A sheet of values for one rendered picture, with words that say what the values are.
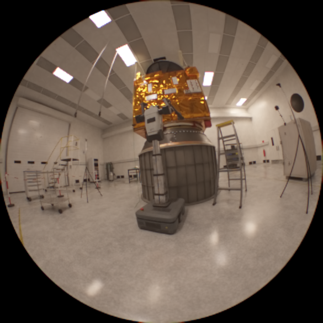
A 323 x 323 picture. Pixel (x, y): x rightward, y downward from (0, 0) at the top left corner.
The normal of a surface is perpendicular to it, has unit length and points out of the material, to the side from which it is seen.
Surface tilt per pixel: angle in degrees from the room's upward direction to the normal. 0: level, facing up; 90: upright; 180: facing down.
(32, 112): 90
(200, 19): 180
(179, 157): 90
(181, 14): 180
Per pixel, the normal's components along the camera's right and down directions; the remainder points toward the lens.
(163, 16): 0.10, 0.99
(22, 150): 0.97, -0.11
